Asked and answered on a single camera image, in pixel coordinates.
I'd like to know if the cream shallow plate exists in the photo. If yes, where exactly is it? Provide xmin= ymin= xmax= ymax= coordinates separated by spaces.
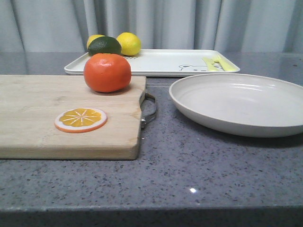
xmin=169 ymin=73 xmax=303 ymax=138

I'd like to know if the orange slice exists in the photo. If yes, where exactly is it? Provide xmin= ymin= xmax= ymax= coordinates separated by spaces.
xmin=54 ymin=107 xmax=107 ymax=133

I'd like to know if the yellow lemon behind lime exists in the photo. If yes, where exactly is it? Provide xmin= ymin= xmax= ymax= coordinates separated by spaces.
xmin=87 ymin=34 xmax=104 ymax=48

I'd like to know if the wooden cutting board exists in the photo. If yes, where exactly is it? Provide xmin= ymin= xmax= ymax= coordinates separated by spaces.
xmin=0 ymin=75 xmax=146 ymax=160

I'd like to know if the dark green lime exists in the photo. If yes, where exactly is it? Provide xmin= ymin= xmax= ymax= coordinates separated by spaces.
xmin=88 ymin=36 xmax=122 ymax=56

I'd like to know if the grey curtain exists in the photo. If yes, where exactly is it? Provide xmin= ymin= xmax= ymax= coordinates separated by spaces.
xmin=0 ymin=0 xmax=303 ymax=53

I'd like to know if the orange mandarin fruit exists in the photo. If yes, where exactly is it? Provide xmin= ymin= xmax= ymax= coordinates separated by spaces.
xmin=83 ymin=53 xmax=132 ymax=93

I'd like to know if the yellow lemon right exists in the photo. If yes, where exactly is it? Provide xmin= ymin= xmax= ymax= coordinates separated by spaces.
xmin=116 ymin=32 xmax=141 ymax=56

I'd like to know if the cream rectangular bear tray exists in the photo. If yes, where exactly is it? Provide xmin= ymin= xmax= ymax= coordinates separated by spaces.
xmin=63 ymin=49 xmax=241 ymax=77

